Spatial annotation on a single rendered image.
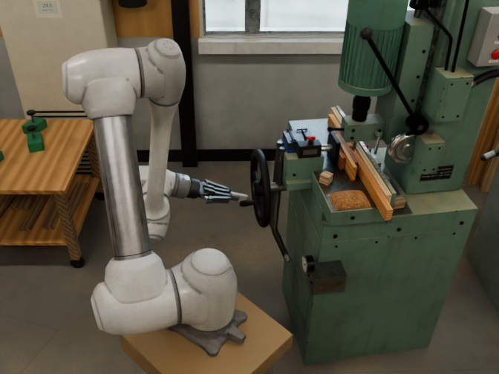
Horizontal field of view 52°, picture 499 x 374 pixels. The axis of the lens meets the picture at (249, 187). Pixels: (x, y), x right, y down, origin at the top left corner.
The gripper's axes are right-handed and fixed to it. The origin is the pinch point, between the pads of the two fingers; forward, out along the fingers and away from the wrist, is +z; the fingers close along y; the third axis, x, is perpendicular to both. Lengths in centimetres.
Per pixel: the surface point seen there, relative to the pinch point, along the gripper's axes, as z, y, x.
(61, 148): -67, 79, 45
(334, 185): 22.2, -20.7, -26.7
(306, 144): 10.8, -10.5, -34.2
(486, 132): 166, 84, -23
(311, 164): 15.5, -11.8, -27.7
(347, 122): 23, -8, -45
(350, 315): 53, -29, 26
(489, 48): 44, -24, -85
